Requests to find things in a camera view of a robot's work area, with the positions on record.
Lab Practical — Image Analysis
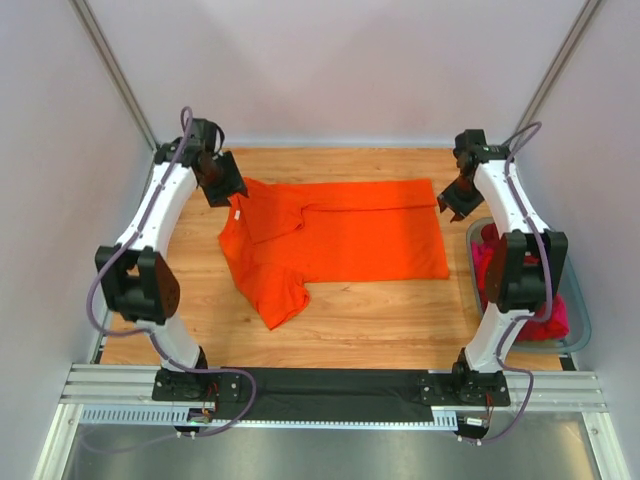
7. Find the orange t shirt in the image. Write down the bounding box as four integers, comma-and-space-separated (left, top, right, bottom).
218, 178, 449, 330

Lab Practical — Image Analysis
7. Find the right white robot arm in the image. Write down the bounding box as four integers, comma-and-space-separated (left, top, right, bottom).
437, 122, 568, 374

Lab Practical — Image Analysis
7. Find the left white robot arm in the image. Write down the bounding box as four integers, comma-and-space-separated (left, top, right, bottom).
87, 108, 248, 374

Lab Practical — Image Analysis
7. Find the dark red t shirt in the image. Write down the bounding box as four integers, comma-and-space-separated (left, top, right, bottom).
479, 224, 566, 344

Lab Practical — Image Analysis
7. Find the magenta t shirt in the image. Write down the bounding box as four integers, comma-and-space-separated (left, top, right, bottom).
472, 239, 571, 341

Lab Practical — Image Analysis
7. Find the clear plastic basket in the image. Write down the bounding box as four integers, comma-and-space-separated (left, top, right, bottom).
466, 217, 592, 355

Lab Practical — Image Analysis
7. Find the black cloth strip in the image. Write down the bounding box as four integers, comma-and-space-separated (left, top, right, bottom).
244, 368, 431, 420

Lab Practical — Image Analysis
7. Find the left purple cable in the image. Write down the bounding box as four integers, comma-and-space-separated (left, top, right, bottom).
85, 105, 259, 439

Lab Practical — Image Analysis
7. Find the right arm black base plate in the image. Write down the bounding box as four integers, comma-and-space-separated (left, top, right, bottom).
418, 372, 511, 407

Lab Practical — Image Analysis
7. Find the left aluminium corner post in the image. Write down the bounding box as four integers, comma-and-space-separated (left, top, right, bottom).
69, 0, 158, 150

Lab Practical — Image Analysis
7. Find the aluminium corner post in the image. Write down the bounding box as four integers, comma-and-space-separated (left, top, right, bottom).
69, 0, 158, 150
515, 0, 606, 132

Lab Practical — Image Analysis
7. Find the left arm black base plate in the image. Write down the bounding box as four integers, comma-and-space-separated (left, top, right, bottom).
151, 368, 252, 403

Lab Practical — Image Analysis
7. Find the right aluminium corner post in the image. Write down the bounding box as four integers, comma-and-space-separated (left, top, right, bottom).
515, 0, 606, 132

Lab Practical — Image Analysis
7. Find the aluminium front rail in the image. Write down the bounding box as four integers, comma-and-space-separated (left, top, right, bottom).
61, 364, 607, 412

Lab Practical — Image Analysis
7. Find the slotted grey cable duct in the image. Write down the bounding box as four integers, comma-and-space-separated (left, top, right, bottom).
79, 405, 458, 432

